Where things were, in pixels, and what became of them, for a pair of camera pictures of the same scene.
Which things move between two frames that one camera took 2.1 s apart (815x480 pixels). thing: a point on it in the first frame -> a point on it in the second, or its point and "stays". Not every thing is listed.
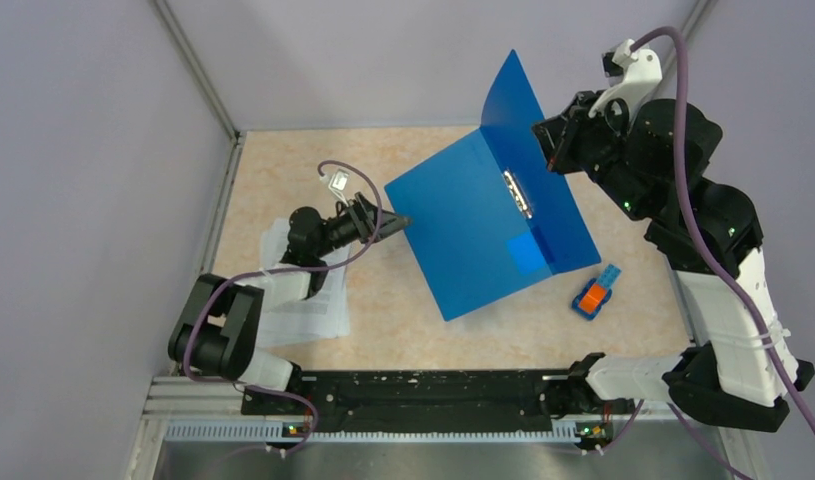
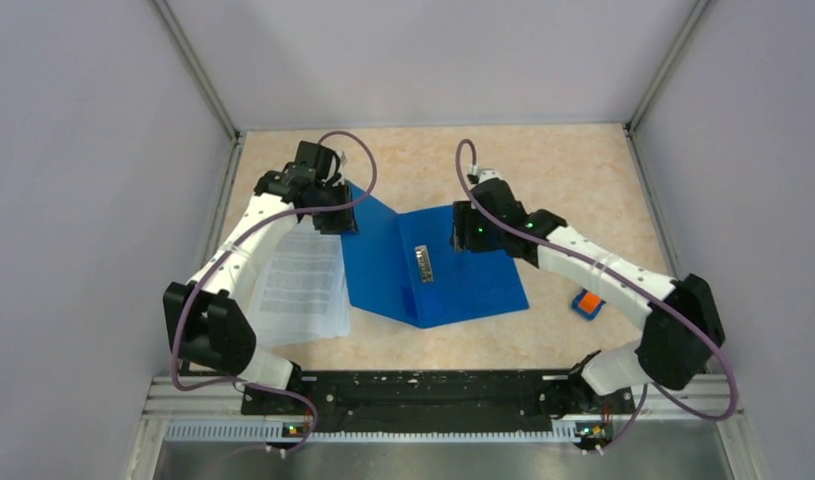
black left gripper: (364, 216) -> (341, 224)
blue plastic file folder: (490, 214) -> (403, 265)
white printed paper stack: (325, 315) stays
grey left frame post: (202, 83) stays
